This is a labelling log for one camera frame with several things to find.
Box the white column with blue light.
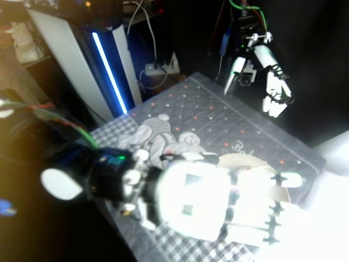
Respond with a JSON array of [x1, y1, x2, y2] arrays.
[[26, 8, 143, 118]]

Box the white power strip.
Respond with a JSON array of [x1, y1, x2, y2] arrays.
[[143, 52, 181, 76]]

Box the small blue object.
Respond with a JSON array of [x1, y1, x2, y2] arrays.
[[0, 200, 17, 217]]

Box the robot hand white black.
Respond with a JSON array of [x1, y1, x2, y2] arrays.
[[160, 152, 305, 244], [223, 45, 296, 118]]

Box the small blue connector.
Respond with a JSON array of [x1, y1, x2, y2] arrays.
[[220, 26, 233, 56]]

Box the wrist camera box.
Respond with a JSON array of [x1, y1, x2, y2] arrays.
[[239, 62, 257, 87]]

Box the red cable on arm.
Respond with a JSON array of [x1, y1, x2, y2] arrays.
[[29, 104, 88, 132]]

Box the green cable on arm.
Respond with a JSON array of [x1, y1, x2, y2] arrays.
[[0, 100, 98, 150], [228, 0, 269, 34]]

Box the round white plate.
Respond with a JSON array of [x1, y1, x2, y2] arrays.
[[217, 152, 291, 204]]

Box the grey quilt with bear print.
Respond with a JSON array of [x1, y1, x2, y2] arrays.
[[89, 72, 327, 262]]

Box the white shoes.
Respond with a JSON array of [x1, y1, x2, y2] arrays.
[[9, 21, 42, 64]]

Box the white cable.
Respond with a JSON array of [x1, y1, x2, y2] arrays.
[[126, 0, 158, 68]]

